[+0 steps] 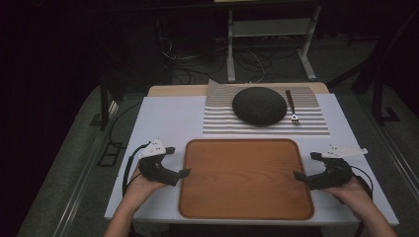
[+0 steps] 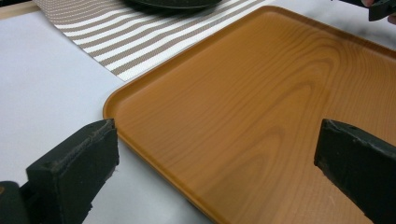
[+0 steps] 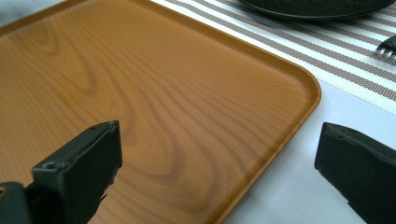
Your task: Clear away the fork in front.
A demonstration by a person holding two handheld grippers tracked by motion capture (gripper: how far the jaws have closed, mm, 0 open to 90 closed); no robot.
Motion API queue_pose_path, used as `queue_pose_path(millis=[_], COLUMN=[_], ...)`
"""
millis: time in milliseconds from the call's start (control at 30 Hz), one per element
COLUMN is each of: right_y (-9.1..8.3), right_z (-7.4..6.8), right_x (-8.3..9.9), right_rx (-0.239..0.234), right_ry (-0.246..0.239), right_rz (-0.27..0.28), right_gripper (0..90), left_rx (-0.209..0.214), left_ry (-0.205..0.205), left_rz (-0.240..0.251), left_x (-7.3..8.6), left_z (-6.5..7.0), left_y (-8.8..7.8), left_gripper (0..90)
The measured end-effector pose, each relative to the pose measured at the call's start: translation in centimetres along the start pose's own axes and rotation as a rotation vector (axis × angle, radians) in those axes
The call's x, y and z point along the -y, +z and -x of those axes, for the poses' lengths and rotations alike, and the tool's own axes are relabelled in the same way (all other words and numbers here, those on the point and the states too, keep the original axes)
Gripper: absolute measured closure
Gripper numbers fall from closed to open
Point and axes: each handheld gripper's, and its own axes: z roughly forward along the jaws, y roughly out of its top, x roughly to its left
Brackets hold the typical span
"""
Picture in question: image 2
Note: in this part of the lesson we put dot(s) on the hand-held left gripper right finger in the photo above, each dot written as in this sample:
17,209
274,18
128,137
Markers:
361,165

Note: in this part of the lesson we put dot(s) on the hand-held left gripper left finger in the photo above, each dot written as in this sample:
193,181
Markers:
71,168

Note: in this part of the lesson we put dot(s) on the wood-grain brown tray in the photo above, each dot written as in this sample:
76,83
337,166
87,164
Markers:
249,109

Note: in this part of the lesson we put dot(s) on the striped woven placemat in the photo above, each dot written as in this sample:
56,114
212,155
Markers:
137,37

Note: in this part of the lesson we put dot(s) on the dark round dish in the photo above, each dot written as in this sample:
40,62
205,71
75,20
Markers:
174,3

